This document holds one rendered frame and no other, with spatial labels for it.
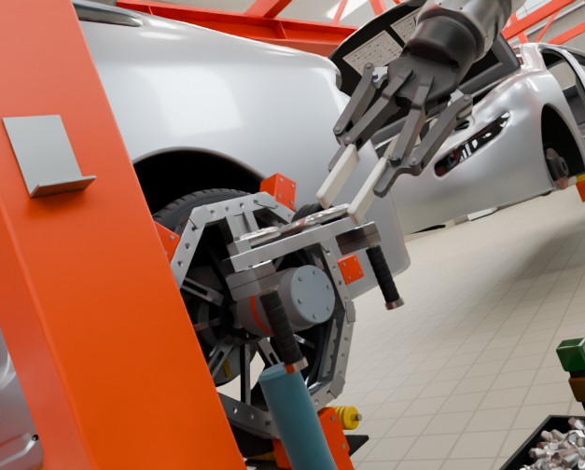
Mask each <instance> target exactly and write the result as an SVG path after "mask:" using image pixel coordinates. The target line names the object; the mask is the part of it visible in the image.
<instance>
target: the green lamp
mask: <svg viewBox="0 0 585 470"><path fill-rule="evenodd" d="M556 353H557V355H558V358H559V360H560V363H561V365H562V367H563V370H564V371H565V372H572V371H583V370H585V338H580V339H566V340H562V342H561V343H560V344H559V346H558V347H557V348H556Z"/></svg>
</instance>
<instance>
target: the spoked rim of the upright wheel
mask: <svg viewBox="0 0 585 470"><path fill-rule="evenodd" d="M256 222H257V224H258V229H263V228H269V227H270V226H269V225H267V224H265V223H263V222H261V221H258V220H256ZM198 245H199V246H200V248H201V249H202V252H203V253H204V255H205V257H206V259H207V260H208V262H209V264H210V265H211V267H212V269H213V271H214V272H215V274H216V277H217V278H218V280H219V281H220V282H221V284H222V286H223V288H222V289H220V290H219V291H218V292H217V291H215V290H213V289H211V288H209V287H207V286H205V285H203V284H201V283H198V282H196V281H194V280H192V279H190V278H189V277H187V276H185V278H184V281H183V284H182V285H181V288H180V290H179V291H180V292H182V293H184V294H186V295H188V296H190V297H193V298H195V299H197V300H199V301H201V302H203V303H205V304H207V305H209V312H208V317H209V321H206V322H202V323H199V324H196V325H193V328H194V331H195V333H196V332H199V331H203V330H205V329H208V328H211V329H212V331H213V333H214V334H215V336H216V338H217V339H218V342H217V344H216V346H215V347H214V349H213V350H212V351H211V353H210V355H209V356H208V358H207V359H206V364H207V365H208V368H209V369H210V367H211V366H212V365H213V366H212V367H211V369H210V373H211V376H212V379H214V377H215V376H216V373H217V372H218V370H219V369H220V368H221V366H222V365H223V363H224V361H225V360H226V358H227V356H228V355H229V353H230V351H231V349H232V348H240V383H241V400H240V401H241V402H243V403H246V404H247V405H249V406H251V407H254V408H257V409H260V410H262V411H264V412H266V413H269V414H270V412H269V409H268V406H267V403H266V400H265V397H264V394H263V392H262V389H261V386H260V384H259V382H258V381H257V382H256V384H255V385H254V387H253V388H252V389H251V385H250V346H252V345H254V346H255V348H256V349H257V351H258V354H259V355H260V357H261V359H262V361H263V362H264V364H265V366H264V368H263V370H262V371H264V370H265V369H267V368H269V367H271V366H274V365H277V364H279V363H282V362H284V361H283V359H282V355H281V354H280V352H279V348H278V346H277V344H276V340H275V338H274V337H270V342H269V341H268V339H267V338H263V337H260V336H258V335H254V334H252V333H250V332H248V331H247V330H245V329H244V327H241V328H234V327H232V326H231V325H230V323H229V321H228V318H227V312H228V308H229V307H230V305H232V304H237V301H234V300H233V298H232V295H231V293H230V289H229V287H228V284H227V281H226V277H228V276H226V274H225V271H224V270H223V267H222V265H221V263H220V261H219V260H218V258H217V256H216V254H215V252H214V250H213V249H212V248H215V249H217V250H219V251H221V252H223V253H225V254H227V255H228V256H229V252H228V249H227V247H226V244H225V242H224V240H223V237H222V234H221V232H220V229H219V226H218V224H216V225H213V226H210V227H206V228H204V229H203V231H202V235H201V237H200V239H199V242H198ZM272 264H273V266H274V269H275V271H277V272H278V271H281V270H286V269H289V268H299V267H302V266H305V265H308V264H307V262H306V261H305V259H304V258H303V256H302V255H301V253H300V252H299V250H297V251H294V252H292V253H289V254H286V255H284V256H279V257H277V258H275V259H272ZM184 284H185V285H184ZM186 285H187V286H186ZM188 286H189V287H191V288H193V289H196V290H198V291H200V292H202V293H203V294H202V293H200V292H198V291H195V290H193V289H191V288H189V287H188ZM246 333H248V335H249V336H248V337H247V336H246ZM294 336H295V337H296V340H297V343H298V344H299V350H300V351H301V354H302V356H305V357H306V360H307V363H308V365H307V366H306V367H305V368H304V369H302V370H300V373H301V376H302V377H303V379H304V381H305V384H306V386H307V388H308V386H309V385H310V383H311V382H312V380H313V377H314V375H315V373H316V370H317V368H318V366H319V363H320V359H321V356H322V351H323V347H324V339H325V322H323V323H322V324H317V325H314V326H312V327H311V328H309V329H305V330H301V331H298V332H294ZM218 355H219V356H218ZM216 358H217V359H216ZM215 360H216V361H215ZM214 362H215V363H214Z"/></svg>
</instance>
